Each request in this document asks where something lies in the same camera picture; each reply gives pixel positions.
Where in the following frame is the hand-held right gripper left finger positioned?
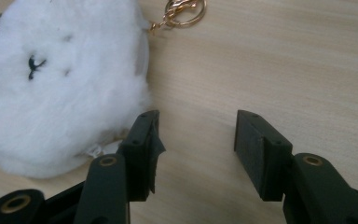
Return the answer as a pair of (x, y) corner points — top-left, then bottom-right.
(117, 109), (166, 203)

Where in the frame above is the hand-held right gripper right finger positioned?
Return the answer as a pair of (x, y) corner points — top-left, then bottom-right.
(233, 109), (294, 202)

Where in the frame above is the white plush keychain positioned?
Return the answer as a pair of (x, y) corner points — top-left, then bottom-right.
(0, 0), (208, 180)

